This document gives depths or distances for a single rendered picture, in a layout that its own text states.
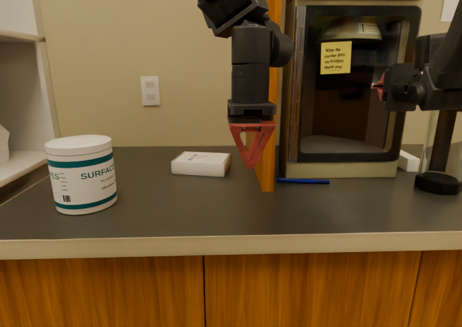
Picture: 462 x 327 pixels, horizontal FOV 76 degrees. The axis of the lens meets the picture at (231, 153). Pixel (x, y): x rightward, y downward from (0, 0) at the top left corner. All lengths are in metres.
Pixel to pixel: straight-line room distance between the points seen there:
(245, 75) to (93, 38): 0.95
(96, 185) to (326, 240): 0.48
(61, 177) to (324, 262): 0.56
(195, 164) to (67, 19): 0.77
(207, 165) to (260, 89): 0.46
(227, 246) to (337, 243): 0.21
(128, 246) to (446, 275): 0.65
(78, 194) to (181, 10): 0.81
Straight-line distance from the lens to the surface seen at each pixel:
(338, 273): 0.70
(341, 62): 0.84
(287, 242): 0.59
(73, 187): 0.69
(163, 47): 1.24
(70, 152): 0.67
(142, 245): 0.60
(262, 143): 0.44
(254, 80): 0.43
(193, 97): 1.23
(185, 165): 0.88
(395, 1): 0.92
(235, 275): 0.66
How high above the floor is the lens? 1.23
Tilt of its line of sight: 15 degrees down
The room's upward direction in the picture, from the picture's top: straight up
